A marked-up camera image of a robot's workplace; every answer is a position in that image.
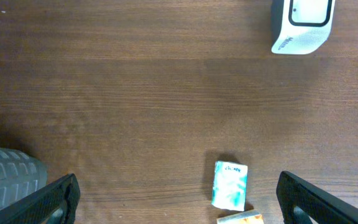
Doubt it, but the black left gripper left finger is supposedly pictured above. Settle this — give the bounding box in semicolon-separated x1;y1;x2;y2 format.
0;174;80;224

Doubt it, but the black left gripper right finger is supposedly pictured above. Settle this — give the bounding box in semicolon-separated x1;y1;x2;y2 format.
276;171;358;224

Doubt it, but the orange tissue pack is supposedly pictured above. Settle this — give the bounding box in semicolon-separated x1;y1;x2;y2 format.
216;210;264;224

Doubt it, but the green Kleenex tissue pack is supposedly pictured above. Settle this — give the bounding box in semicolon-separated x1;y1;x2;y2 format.
211;161;248;212

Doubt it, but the grey plastic mesh basket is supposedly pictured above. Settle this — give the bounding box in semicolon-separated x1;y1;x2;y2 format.
0;148;47;210

